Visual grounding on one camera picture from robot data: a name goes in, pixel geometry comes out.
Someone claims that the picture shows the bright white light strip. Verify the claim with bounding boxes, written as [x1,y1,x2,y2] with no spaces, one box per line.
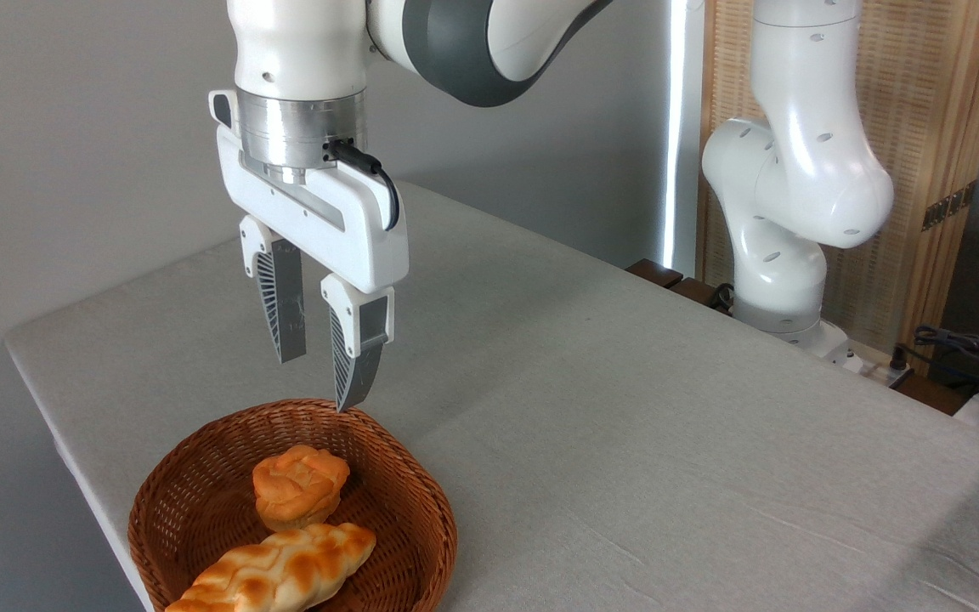
[661,0,705,277]

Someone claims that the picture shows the dark brown wooden block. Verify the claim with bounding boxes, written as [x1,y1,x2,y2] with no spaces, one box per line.
[625,258,684,290]
[668,277,733,315]

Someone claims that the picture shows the brown wicker basket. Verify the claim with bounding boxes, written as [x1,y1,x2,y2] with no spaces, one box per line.
[127,399,459,612]

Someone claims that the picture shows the white power strip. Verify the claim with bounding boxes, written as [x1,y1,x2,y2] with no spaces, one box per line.
[846,340,915,388]

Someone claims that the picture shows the black cable bundle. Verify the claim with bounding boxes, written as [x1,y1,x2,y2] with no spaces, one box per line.
[913,326,979,400]

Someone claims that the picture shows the long braided bread loaf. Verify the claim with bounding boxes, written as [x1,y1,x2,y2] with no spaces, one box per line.
[164,522,377,612]

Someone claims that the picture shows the bamboo wooden folding screen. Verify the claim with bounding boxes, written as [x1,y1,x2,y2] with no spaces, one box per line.
[696,0,979,375]

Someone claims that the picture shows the dark metal screen hinge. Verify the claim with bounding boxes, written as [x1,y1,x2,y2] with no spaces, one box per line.
[921,180,978,232]

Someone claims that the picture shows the round golden bread roll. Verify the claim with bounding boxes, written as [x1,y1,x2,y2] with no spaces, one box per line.
[252,445,351,533]

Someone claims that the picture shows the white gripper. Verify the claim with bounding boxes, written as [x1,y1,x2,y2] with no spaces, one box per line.
[209,88,410,414]

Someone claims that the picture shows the grey tablecloth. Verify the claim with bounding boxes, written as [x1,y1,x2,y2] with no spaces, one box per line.
[3,180,979,612]

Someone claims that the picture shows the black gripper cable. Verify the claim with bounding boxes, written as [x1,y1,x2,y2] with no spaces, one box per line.
[325,139,401,232]

